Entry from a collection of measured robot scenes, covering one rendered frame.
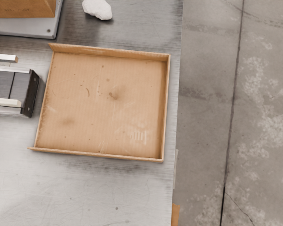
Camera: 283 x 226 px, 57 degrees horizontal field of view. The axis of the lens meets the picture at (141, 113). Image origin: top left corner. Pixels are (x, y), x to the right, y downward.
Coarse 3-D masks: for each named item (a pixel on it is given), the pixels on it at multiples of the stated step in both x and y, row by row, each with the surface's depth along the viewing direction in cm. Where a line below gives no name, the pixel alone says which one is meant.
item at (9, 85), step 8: (0, 72) 60; (8, 72) 60; (16, 72) 60; (0, 80) 59; (8, 80) 59; (16, 80) 59; (24, 80) 59; (0, 88) 59; (8, 88) 59; (16, 88) 59; (24, 88) 59; (0, 96) 58; (8, 96) 58; (16, 96) 58; (24, 96) 58; (24, 104) 58
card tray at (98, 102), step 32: (64, 64) 66; (96, 64) 66; (128, 64) 66; (160, 64) 66; (64, 96) 63; (96, 96) 64; (128, 96) 64; (160, 96) 64; (64, 128) 61; (96, 128) 61; (128, 128) 62; (160, 128) 62; (160, 160) 56
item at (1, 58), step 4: (0, 56) 52; (4, 56) 52; (8, 56) 52; (12, 56) 52; (16, 56) 52; (0, 60) 52; (4, 60) 52; (8, 60) 52; (12, 60) 52; (16, 60) 52
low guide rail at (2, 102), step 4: (0, 100) 54; (4, 100) 54; (8, 100) 54; (12, 100) 54; (16, 100) 54; (0, 104) 55; (4, 104) 55; (8, 104) 55; (12, 104) 54; (16, 104) 54; (20, 104) 56
